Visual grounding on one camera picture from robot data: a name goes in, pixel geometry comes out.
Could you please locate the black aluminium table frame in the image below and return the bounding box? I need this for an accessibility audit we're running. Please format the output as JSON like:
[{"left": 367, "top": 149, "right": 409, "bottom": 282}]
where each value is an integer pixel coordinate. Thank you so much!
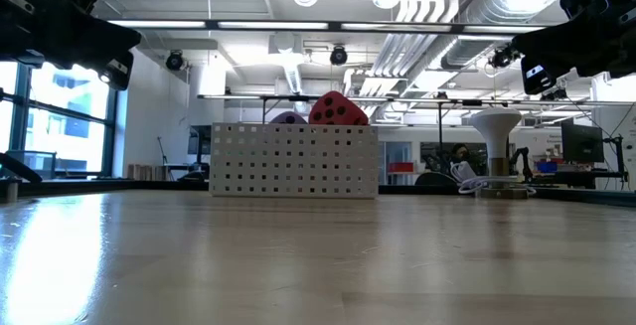
[{"left": 0, "top": 150, "right": 636, "bottom": 209}]

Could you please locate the large red foam die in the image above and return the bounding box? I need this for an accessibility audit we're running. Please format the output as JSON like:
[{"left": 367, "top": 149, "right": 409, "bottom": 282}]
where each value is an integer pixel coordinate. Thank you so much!
[{"left": 307, "top": 90, "right": 370, "bottom": 126}]

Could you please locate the white mushroom-shaped lamp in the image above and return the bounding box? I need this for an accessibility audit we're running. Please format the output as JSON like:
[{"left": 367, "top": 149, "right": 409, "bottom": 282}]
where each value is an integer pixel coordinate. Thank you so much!
[{"left": 468, "top": 107, "right": 529, "bottom": 201}]

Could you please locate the white coiled cable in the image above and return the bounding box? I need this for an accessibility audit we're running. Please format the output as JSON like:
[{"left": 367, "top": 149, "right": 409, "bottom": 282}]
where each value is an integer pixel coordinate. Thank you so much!
[{"left": 449, "top": 160, "right": 538, "bottom": 197}]

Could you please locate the person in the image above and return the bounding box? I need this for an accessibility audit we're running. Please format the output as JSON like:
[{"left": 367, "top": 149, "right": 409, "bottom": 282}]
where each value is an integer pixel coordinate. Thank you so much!
[{"left": 444, "top": 143, "right": 473, "bottom": 177}]

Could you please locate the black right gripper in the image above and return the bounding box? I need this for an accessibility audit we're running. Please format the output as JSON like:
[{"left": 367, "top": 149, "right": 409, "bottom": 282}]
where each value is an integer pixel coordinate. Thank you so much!
[{"left": 511, "top": 1, "right": 636, "bottom": 95}]

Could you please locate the black computer monitor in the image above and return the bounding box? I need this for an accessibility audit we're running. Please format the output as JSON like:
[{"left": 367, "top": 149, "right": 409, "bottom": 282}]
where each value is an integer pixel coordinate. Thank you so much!
[{"left": 560, "top": 122, "right": 606, "bottom": 166}]

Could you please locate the black ceiling-mounted camera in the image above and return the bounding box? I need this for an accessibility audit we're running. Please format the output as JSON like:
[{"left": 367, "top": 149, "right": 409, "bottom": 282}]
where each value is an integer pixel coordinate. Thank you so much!
[
  {"left": 489, "top": 44, "right": 521, "bottom": 71},
  {"left": 329, "top": 45, "right": 349, "bottom": 68},
  {"left": 164, "top": 50, "right": 186, "bottom": 73},
  {"left": 540, "top": 85, "right": 570, "bottom": 102}
]

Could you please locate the black office chair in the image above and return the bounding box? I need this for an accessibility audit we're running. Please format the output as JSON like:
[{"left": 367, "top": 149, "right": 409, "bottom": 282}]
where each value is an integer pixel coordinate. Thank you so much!
[{"left": 414, "top": 170, "right": 461, "bottom": 188}]

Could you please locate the black background gantry frame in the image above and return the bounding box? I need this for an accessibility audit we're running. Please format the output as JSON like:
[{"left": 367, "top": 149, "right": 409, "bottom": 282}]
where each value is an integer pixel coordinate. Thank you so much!
[{"left": 197, "top": 93, "right": 636, "bottom": 187}]

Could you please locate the white perforated metal basket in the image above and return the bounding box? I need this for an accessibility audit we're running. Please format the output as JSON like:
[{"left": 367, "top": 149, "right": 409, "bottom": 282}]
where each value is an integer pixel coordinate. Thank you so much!
[{"left": 208, "top": 121, "right": 380, "bottom": 200}]

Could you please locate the large window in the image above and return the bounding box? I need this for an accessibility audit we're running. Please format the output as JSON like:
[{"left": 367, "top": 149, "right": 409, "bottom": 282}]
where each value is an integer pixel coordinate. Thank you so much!
[{"left": 0, "top": 61, "right": 119, "bottom": 180}]

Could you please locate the ceiling light strip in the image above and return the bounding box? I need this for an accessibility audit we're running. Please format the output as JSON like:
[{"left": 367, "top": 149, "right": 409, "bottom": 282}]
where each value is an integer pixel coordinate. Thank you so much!
[{"left": 106, "top": 19, "right": 548, "bottom": 35}]

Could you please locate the large purple foam die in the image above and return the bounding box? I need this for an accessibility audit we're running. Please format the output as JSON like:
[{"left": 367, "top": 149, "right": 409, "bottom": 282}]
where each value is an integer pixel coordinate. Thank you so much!
[{"left": 267, "top": 110, "right": 309, "bottom": 125}]

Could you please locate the silver ventilation duct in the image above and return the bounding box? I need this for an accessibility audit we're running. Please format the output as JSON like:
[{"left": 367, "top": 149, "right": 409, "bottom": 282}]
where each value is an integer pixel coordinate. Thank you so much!
[{"left": 377, "top": 0, "right": 548, "bottom": 81}]

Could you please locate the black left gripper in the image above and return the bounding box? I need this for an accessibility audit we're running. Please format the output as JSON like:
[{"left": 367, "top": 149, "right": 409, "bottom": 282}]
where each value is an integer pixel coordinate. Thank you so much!
[{"left": 0, "top": 12, "right": 143, "bottom": 91}]

